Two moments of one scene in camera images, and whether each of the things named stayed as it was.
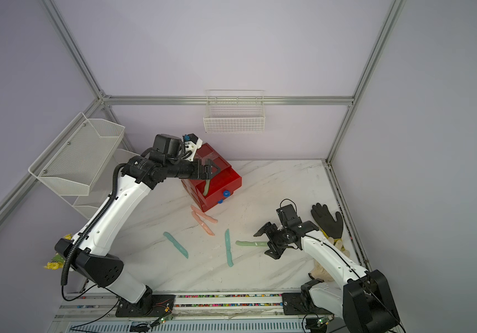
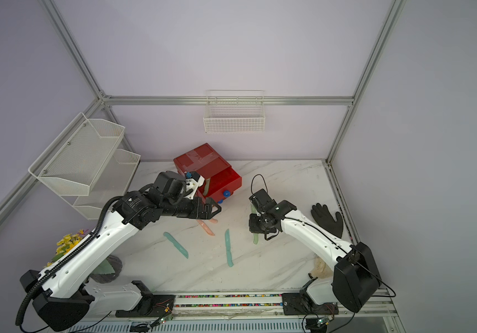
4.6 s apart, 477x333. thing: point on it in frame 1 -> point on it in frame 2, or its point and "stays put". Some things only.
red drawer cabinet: [227, 181] stays put
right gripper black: [270, 228] -> [254, 227]
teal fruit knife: [176, 244] stays put
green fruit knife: [206, 185] stays put
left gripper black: [197, 172] -> [197, 213]
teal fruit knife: [228, 248] stays put
